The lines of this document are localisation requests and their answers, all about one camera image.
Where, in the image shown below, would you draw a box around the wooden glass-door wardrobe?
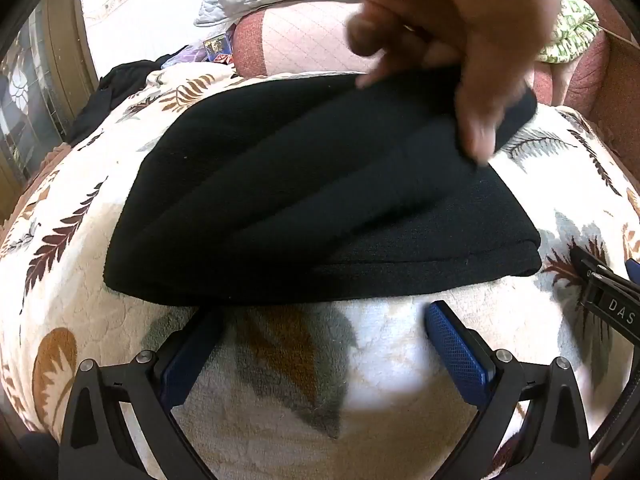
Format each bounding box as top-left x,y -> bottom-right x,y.
0,0 -> 98,221

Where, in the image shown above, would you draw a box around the person's right hand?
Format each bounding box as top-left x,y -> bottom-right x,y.
347,0 -> 563,166

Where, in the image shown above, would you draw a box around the black cloth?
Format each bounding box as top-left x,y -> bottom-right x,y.
67,60 -> 173,143

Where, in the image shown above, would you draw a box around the purple plastic bag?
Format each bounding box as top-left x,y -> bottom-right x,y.
165,42 -> 211,68

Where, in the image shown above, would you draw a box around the black cable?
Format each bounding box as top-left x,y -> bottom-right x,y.
590,379 -> 640,466

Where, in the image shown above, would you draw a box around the black pants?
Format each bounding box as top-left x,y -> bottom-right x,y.
102,72 -> 543,306

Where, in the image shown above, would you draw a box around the pink sofa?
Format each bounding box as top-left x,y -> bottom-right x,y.
232,0 -> 640,131

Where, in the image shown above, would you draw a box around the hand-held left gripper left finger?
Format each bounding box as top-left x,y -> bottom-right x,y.
59,307 -> 226,480

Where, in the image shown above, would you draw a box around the green leaf print cloth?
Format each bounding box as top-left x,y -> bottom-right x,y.
537,0 -> 601,63

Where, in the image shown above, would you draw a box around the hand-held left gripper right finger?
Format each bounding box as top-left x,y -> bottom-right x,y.
425,301 -> 594,480

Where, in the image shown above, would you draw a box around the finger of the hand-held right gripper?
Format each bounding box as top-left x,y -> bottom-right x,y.
570,244 -> 640,293

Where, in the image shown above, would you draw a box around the leaf print blanket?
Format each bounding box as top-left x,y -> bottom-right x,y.
0,57 -> 640,480

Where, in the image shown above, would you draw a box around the colourful packet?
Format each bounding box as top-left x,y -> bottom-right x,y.
202,35 -> 236,66

